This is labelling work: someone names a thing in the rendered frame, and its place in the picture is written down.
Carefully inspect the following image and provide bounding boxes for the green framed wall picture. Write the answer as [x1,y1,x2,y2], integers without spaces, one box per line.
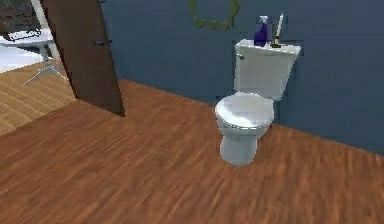
[189,0,242,32]

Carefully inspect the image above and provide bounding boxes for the white round table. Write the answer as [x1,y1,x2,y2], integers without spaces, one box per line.
[0,28,68,86]

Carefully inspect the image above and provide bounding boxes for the brown room door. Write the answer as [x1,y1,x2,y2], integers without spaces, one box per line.
[39,0,126,118]

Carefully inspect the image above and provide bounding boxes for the white candle on dark holder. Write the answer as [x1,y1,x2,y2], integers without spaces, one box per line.
[270,12,285,49]

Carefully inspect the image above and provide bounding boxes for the white toilet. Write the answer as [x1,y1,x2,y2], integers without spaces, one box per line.
[214,38,302,167]

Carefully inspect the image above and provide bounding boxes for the purple spray bottle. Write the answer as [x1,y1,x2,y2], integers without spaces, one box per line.
[253,15,270,48]

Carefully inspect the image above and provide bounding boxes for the black door handle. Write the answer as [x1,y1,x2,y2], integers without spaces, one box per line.
[91,38,113,47]

